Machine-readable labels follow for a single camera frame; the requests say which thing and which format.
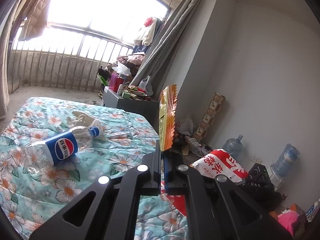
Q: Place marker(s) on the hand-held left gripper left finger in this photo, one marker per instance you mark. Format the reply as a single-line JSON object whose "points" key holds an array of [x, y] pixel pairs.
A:
{"points": [[156, 170]]}

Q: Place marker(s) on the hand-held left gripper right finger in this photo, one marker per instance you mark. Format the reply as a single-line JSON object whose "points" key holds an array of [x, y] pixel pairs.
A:
{"points": [[168, 172]]}

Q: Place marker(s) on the red and white snack bag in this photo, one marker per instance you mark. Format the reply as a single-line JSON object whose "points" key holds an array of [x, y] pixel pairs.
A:
{"points": [[220, 163]]}

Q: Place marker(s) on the orange striped snack packet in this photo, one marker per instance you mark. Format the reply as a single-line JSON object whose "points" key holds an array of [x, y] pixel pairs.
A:
{"points": [[166, 120]]}

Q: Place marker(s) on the large blue water jug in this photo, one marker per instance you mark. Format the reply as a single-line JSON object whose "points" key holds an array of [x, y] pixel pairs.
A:
{"points": [[286, 160], [232, 146]]}

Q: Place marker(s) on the pink cloth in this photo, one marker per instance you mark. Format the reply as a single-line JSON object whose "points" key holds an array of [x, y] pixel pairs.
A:
{"points": [[287, 221]]}

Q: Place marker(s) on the crumpled plastic bag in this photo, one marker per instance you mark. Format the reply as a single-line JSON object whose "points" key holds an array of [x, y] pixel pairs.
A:
{"points": [[186, 125]]}

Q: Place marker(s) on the tall patterned cardboard box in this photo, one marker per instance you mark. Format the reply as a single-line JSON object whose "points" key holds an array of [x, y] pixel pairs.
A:
{"points": [[211, 115]]}

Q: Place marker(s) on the grey cabinet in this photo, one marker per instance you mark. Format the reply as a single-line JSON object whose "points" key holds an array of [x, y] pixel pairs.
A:
{"points": [[125, 103]]}

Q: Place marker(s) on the clear plastic bag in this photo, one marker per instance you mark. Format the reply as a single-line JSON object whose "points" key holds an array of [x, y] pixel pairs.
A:
{"points": [[146, 86]]}

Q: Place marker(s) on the crumpled clear plastic wrapper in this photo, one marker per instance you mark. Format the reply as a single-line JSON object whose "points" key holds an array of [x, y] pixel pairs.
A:
{"points": [[82, 118]]}

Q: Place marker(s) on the clear bottle with blue label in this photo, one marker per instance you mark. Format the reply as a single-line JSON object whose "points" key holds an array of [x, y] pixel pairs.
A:
{"points": [[62, 147]]}

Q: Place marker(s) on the magenta bottle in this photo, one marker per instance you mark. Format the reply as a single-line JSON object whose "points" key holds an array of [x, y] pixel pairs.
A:
{"points": [[114, 80]]}

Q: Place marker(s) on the white plastic bag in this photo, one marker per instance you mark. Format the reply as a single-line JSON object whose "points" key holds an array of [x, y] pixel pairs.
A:
{"points": [[122, 67]]}

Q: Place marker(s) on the pile of clothes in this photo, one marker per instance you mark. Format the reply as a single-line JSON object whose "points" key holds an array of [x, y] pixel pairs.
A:
{"points": [[132, 60]]}

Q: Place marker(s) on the floral quilt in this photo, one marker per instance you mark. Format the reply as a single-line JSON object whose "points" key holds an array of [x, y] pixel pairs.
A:
{"points": [[37, 192]]}

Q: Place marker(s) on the grey curtain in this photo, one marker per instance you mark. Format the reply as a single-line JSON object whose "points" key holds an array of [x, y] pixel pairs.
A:
{"points": [[175, 42]]}

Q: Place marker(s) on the white hanging garment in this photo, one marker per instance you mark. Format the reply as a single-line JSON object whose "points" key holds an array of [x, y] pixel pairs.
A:
{"points": [[147, 35]]}

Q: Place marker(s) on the metal balcony railing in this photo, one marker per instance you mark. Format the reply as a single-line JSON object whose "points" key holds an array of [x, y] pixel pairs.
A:
{"points": [[62, 65]]}

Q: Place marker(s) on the beige curtain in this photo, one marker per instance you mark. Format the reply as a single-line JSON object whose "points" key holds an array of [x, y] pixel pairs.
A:
{"points": [[3, 80]]}

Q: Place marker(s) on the beige down jacket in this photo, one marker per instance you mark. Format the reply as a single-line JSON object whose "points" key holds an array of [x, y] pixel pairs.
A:
{"points": [[35, 12]]}

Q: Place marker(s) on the wall socket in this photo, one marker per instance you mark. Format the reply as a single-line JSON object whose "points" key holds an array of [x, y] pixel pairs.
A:
{"points": [[256, 159]]}

